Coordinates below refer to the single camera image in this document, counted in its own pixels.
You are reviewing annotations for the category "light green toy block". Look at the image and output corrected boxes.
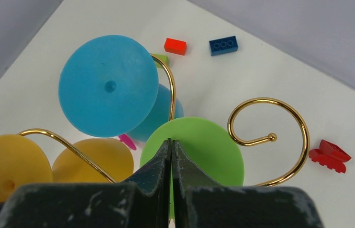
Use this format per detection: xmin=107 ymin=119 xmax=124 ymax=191
xmin=151 ymin=53 xmax=169 ymax=68

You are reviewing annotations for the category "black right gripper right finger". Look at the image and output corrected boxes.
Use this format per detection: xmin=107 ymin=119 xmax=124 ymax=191
xmin=172 ymin=140 xmax=324 ymax=228

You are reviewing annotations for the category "gold wire glass rack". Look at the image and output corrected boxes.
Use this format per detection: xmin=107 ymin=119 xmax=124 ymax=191
xmin=17 ymin=53 xmax=310 ymax=188

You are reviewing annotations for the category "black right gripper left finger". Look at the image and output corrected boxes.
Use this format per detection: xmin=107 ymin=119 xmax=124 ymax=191
xmin=0 ymin=139 xmax=172 ymax=228

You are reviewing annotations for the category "blue plastic wine glass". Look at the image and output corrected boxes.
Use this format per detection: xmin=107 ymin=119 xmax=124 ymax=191
xmin=58 ymin=35 xmax=183 ymax=142

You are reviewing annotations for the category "orange red toy block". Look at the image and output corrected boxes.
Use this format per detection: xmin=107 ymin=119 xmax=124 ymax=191
xmin=163 ymin=38 xmax=187 ymax=56

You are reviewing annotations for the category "red toy brick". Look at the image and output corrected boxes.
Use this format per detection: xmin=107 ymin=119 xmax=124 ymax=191
xmin=308 ymin=139 xmax=352 ymax=173

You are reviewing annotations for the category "pink plastic wine glass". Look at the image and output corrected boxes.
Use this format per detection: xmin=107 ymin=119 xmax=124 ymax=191
xmin=118 ymin=134 xmax=137 ymax=151

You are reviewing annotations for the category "yellow plastic wine glass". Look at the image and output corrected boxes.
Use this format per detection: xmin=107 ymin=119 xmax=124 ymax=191
xmin=0 ymin=134 xmax=134 ymax=202

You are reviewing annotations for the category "blue toy brick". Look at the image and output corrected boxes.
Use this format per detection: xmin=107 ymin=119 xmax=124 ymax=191
xmin=209 ymin=36 xmax=239 ymax=56

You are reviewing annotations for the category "green plastic wine glass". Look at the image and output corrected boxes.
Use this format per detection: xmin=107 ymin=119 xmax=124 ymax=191
xmin=139 ymin=116 xmax=246 ymax=219

